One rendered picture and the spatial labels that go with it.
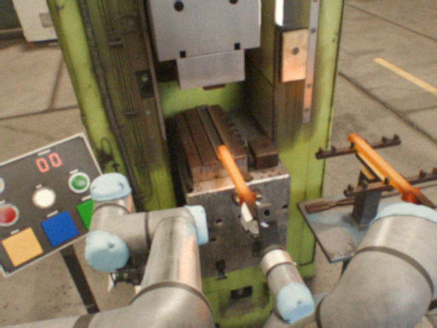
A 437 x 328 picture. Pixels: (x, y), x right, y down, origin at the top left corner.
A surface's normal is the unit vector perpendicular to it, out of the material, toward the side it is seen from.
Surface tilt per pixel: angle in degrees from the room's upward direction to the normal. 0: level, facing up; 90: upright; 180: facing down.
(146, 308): 31
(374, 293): 38
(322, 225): 0
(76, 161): 60
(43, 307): 0
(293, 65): 90
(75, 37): 90
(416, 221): 5
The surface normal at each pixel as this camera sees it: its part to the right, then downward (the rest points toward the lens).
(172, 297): 0.20, -0.97
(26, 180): 0.51, -0.04
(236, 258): 0.23, 0.55
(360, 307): -0.61, -0.15
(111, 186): -0.07, -0.81
